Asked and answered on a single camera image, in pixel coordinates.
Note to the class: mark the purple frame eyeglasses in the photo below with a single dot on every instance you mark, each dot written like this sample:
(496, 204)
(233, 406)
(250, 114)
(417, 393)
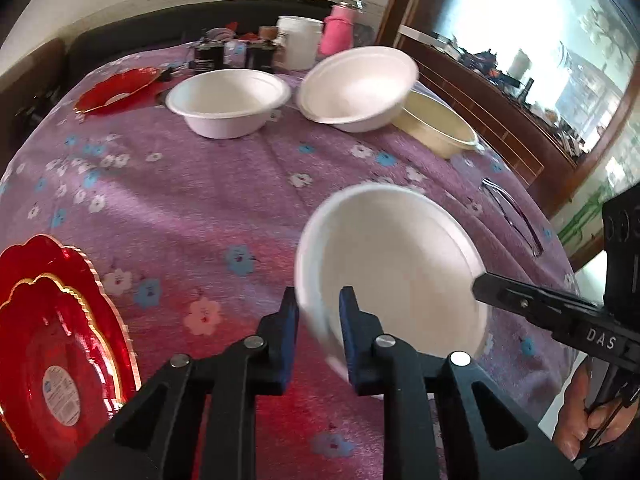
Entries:
(539, 250)

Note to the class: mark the black motor with wooden cap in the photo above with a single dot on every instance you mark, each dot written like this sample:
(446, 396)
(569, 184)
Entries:
(260, 55)

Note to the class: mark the cream plastic bowl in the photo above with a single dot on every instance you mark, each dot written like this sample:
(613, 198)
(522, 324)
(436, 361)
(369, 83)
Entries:
(440, 125)

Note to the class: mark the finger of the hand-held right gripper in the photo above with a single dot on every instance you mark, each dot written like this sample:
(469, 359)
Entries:
(510, 297)

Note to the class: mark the person's right hand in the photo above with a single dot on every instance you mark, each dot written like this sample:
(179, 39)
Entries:
(570, 410)

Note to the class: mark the window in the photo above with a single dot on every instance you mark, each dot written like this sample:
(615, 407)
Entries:
(525, 10)

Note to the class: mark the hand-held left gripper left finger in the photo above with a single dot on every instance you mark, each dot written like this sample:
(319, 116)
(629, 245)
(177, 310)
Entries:
(290, 340)

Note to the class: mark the large red glass plate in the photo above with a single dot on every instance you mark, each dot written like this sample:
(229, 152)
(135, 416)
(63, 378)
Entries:
(82, 272)

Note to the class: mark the black sofa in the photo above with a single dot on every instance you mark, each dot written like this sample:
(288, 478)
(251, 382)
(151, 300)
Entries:
(150, 35)

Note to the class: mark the white paper bowl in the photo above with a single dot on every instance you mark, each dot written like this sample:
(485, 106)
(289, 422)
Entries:
(355, 85)
(400, 270)
(225, 95)

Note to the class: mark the black device pile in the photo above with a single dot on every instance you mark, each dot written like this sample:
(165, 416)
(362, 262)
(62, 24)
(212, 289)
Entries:
(37, 105)

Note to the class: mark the white plastic jar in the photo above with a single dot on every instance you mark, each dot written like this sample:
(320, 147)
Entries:
(300, 42)

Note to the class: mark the white paper roll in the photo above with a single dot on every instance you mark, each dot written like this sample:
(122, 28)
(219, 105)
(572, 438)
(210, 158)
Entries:
(520, 64)

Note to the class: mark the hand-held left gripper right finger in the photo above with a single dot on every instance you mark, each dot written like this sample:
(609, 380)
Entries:
(347, 330)

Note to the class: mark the pink water bottle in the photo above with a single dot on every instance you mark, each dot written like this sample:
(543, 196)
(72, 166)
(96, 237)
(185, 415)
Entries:
(337, 30)

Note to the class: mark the windowsill clutter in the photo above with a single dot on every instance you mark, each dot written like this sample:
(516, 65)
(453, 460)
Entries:
(550, 120)

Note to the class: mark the black motor with label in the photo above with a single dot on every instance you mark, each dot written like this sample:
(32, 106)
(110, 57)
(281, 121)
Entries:
(207, 57)

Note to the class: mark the red glass plate gold rim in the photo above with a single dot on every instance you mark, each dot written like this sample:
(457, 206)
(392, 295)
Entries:
(115, 90)

